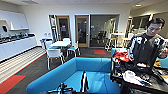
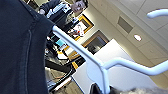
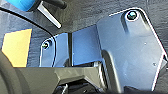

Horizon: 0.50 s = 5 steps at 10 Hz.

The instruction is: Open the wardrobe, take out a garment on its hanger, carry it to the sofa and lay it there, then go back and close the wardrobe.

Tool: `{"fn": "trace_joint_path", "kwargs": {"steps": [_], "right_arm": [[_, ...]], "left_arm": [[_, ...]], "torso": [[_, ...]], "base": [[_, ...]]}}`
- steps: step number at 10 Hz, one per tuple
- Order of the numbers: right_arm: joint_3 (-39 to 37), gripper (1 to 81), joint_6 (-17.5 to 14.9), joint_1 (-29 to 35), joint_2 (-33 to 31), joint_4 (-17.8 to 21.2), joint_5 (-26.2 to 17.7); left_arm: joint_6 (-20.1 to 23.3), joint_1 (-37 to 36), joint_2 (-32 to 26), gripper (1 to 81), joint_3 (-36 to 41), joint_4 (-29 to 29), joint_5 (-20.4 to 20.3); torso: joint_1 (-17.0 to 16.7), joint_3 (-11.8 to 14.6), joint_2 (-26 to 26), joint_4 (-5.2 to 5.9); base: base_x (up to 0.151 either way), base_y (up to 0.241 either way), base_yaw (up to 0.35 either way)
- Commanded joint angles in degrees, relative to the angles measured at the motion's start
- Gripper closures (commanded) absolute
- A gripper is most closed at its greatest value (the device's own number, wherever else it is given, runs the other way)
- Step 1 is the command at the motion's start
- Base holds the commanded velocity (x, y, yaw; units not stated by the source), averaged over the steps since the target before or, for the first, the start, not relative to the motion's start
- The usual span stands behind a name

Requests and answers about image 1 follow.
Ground black garment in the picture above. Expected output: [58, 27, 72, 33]
[79, 70, 88, 94]

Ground white clothes hanger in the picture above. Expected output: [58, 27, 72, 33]
[84, 71, 90, 93]

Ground blue sofa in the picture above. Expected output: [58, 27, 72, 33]
[25, 56, 123, 94]

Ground white chair teal seat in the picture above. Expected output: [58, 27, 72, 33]
[45, 48, 65, 70]
[44, 39, 54, 50]
[62, 37, 72, 44]
[66, 40, 82, 58]

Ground square white table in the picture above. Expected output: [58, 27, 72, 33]
[49, 39, 72, 48]

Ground wood framed glass door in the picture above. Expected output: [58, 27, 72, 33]
[73, 13, 92, 48]
[55, 14, 73, 46]

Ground white lower kitchen cabinets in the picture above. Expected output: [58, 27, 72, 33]
[0, 34, 38, 63]

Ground blue upholstered seat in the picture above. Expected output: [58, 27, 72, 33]
[110, 47, 128, 57]

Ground red cloth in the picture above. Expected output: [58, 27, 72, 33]
[113, 50, 131, 64]

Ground white bowl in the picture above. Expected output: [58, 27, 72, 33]
[123, 69, 137, 83]

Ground white high table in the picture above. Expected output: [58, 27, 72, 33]
[109, 31, 127, 49]

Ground yellow high stool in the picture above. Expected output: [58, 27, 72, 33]
[121, 36, 132, 48]

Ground tall steel coffee brewer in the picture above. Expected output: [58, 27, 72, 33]
[0, 19, 10, 36]

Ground person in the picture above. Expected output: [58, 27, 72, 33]
[126, 16, 168, 68]

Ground glass partition wall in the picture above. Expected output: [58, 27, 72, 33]
[89, 13, 121, 48]

